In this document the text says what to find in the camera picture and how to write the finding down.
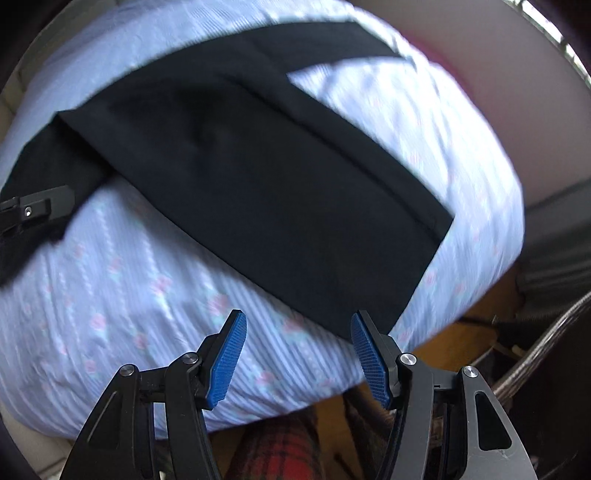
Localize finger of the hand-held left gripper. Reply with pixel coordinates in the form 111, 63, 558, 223
0, 185, 75, 241

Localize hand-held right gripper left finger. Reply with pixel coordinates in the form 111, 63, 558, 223
60, 310, 247, 480

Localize red plaid cloth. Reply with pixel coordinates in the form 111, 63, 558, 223
226, 406, 324, 480

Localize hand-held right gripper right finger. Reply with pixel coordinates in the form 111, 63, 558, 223
351, 311, 539, 480

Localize black pants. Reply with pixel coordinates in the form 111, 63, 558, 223
0, 21, 455, 333

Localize floral light blue bedsheet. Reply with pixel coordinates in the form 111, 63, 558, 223
0, 0, 527, 439

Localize grey cloth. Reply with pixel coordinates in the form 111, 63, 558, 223
517, 185, 591, 301

